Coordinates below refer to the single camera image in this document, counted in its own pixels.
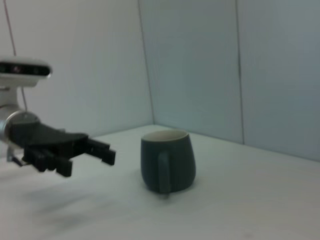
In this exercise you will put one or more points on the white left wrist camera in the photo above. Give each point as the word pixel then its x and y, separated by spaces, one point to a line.
pixel 22 75

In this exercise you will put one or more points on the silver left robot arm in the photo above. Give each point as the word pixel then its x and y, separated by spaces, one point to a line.
pixel 12 118

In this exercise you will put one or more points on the grey ceramic cup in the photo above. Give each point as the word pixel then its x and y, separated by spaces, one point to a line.
pixel 180 162

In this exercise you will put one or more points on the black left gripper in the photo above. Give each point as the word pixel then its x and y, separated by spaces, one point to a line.
pixel 45 137

